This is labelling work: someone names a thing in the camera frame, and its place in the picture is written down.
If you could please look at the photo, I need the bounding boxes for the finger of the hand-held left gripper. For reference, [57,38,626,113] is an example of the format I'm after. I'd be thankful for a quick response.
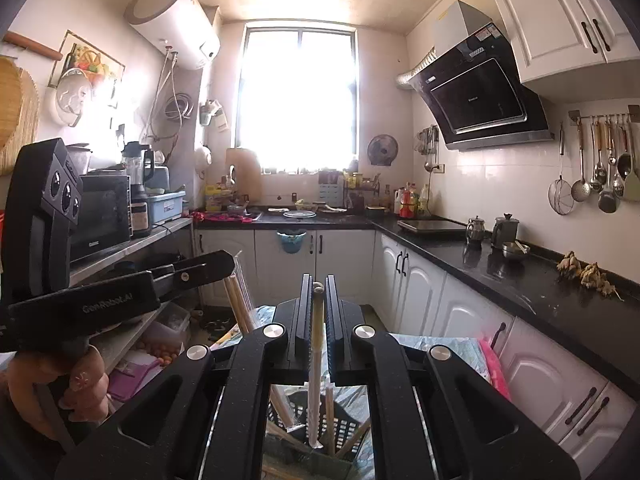
[150,260,206,281]
[159,250,236,293]

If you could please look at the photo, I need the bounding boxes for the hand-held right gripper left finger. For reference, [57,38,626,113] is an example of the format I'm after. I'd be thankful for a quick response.
[55,273,316,480]

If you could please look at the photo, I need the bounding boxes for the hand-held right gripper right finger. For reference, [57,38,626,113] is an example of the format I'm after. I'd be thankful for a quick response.
[324,274,581,480]

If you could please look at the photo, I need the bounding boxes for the wooden chopstick pair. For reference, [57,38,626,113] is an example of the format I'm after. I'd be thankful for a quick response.
[222,250,266,333]

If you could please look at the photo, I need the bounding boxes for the pile of chopsticks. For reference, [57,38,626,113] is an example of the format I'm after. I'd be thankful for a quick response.
[262,382,373,480]

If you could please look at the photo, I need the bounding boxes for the green plastic utensil basket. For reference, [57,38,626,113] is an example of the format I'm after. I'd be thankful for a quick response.
[267,385,371,461]

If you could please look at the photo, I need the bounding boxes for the person's left hand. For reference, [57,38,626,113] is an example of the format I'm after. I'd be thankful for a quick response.
[0,345,110,441]

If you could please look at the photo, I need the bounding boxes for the metal shelf rack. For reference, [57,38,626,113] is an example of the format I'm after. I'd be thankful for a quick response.
[67,217,196,376]

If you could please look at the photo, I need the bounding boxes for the red cloth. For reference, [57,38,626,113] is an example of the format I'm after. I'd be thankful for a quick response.
[192,211,256,223]

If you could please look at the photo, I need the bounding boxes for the light blue plastic box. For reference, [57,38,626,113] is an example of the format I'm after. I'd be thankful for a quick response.
[149,191,187,226]

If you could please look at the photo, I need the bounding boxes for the black microwave oven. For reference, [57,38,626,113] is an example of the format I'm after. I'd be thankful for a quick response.
[70,175,132,263]

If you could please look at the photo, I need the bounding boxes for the clear plastic box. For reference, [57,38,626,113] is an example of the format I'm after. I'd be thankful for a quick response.
[132,317,191,368]

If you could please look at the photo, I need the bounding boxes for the black blender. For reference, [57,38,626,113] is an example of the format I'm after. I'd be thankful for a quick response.
[121,141,155,238]

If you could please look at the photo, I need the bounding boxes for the blue hanging bin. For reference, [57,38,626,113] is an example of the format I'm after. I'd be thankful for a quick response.
[277,229,307,256]

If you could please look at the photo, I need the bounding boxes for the wooden cutting board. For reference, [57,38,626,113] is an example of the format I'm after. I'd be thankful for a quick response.
[225,147,262,201]

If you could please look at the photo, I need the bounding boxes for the cartoon printed light tablecloth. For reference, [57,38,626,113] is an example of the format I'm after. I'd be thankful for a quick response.
[250,305,496,480]

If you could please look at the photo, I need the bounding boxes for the white lower cabinets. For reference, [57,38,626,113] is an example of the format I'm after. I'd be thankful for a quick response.
[192,227,640,466]

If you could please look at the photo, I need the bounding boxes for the woven bamboo tray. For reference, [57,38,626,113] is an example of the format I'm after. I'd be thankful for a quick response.
[0,55,40,176]

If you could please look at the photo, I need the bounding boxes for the light blue utensil holder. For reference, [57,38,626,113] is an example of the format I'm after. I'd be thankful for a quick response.
[318,170,346,201]

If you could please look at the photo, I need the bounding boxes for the black spice rack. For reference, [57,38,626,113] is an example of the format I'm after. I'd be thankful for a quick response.
[342,172,383,211]

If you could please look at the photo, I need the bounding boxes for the black induction cooker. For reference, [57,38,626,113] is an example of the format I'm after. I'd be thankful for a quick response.
[397,219,468,235]

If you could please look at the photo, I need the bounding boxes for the white hanging colander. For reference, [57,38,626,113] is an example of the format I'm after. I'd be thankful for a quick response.
[47,67,93,128]

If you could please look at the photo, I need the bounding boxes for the red labelled bottle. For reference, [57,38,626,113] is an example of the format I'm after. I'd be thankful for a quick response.
[399,187,420,218]

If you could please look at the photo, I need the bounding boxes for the pink cloth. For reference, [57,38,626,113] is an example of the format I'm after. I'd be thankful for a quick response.
[477,337,513,401]

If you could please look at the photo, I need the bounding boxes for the small steel kettle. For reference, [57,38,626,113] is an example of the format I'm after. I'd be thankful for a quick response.
[466,216,487,248]

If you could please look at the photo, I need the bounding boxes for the black stone countertop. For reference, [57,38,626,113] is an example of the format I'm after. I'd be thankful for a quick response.
[192,207,640,401]

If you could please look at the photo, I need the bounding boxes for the kitchen window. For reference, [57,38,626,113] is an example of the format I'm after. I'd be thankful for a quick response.
[234,21,361,173]

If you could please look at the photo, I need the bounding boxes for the wooden rolling pin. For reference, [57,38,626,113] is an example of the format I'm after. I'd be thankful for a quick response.
[4,31,63,61]

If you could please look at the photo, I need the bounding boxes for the steel lidded pot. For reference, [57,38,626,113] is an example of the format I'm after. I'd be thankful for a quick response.
[491,213,519,251]

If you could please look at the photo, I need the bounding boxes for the steel bowl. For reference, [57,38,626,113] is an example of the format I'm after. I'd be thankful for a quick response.
[501,241,531,262]

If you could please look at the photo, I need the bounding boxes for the hanging small kitchen tools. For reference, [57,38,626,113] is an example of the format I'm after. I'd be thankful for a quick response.
[416,125,440,173]

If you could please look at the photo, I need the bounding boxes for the white water heater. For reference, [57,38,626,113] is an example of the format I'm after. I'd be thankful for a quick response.
[124,0,222,72]

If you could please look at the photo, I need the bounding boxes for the dried ginger roots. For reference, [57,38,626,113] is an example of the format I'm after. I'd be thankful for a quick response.
[556,251,623,301]

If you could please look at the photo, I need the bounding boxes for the black range hood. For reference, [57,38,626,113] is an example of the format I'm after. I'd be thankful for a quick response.
[411,0,556,152]

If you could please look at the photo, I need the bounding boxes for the steel skimmer ladle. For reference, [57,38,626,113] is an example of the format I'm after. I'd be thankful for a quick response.
[571,120,591,203]

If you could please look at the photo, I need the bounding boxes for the steel soup ladle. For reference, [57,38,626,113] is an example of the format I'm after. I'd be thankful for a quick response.
[598,117,618,214]

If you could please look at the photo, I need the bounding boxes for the green spatula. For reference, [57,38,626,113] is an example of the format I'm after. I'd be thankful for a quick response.
[624,160,640,203]

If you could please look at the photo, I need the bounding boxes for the white upper cabinet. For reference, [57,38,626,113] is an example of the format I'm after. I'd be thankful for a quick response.
[487,0,640,101]

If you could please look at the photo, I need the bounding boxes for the water heater hoses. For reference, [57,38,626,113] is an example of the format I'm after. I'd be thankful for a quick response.
[145,50,196,143]

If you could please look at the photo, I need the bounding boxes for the round wall fan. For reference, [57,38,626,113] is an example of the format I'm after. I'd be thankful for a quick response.
[367,134,399,166]

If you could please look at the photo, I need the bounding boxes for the fruit wall picture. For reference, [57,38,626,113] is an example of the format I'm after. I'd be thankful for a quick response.
[47,30,126,111]

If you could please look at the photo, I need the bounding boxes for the wire strainer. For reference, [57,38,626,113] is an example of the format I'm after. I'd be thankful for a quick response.
[548,122,574,216]

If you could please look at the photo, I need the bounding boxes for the silver exhaust duct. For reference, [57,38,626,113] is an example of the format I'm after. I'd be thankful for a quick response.
[397,50,436,91]

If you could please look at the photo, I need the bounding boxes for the utensil wall rail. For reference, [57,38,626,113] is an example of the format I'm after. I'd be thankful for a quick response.
[567,105,640,123]

